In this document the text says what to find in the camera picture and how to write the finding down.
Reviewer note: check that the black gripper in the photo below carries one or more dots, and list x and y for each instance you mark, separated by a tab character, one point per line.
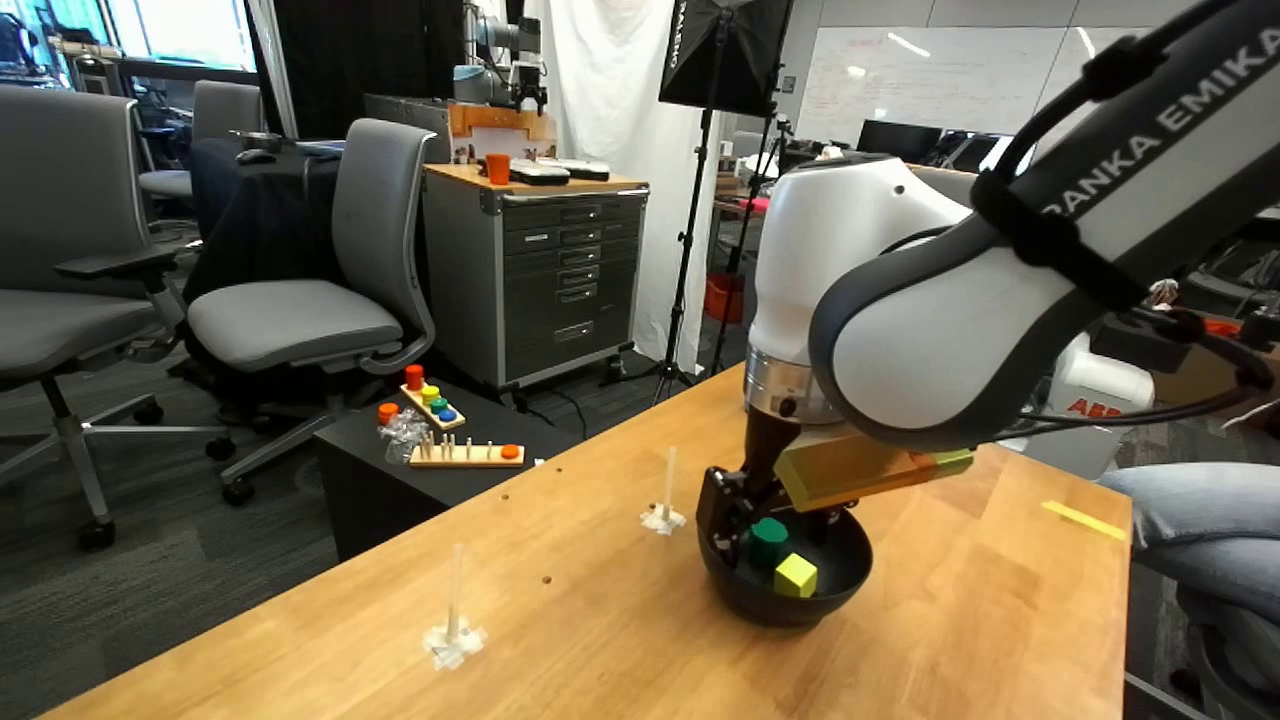
734	502

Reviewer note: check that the green cylinder block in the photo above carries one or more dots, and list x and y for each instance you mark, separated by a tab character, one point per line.
765	543

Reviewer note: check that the yellow cube block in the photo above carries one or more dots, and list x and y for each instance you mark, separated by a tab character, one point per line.
793	576

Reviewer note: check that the white ABB robot base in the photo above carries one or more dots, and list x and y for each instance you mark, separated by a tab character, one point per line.
1089	385

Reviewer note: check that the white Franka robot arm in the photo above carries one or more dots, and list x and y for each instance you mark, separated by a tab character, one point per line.
925	325

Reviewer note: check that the black bowl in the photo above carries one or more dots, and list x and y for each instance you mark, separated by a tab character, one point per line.
839	544

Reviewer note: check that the wooden peg board toy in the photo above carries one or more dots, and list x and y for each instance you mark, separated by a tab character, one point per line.
464	456

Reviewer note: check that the grey metal drawer cabinet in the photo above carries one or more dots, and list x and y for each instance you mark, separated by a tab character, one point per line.
528	282

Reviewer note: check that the colourful wooden stacking toy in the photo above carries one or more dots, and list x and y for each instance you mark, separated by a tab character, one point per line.
429	397

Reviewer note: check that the yellow tape strip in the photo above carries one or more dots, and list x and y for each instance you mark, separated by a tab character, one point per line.
1085	523

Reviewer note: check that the black low side table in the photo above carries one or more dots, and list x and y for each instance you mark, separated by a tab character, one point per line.
374	493

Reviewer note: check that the grey office chair near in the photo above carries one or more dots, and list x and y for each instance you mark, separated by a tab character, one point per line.
344	334

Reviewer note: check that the grey office chair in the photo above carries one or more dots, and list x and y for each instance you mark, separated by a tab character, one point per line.
82	278
344	334

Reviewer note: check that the orange cup on cabinet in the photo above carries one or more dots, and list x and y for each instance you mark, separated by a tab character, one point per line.
496	168

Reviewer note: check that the black softbox studio light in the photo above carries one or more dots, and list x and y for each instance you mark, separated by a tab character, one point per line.
725	55

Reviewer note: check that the grey office chair far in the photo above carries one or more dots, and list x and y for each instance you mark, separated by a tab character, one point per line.
82	278

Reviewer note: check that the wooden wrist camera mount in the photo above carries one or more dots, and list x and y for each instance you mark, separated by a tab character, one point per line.
834	471

